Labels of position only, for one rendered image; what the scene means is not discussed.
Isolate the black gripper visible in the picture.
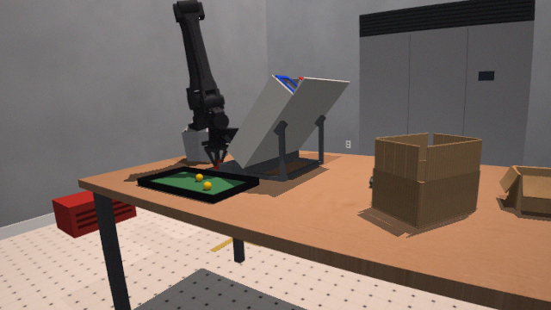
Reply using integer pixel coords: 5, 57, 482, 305
201, 127, 229, 166

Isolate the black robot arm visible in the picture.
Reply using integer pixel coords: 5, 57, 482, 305
173, 0, 238, 144

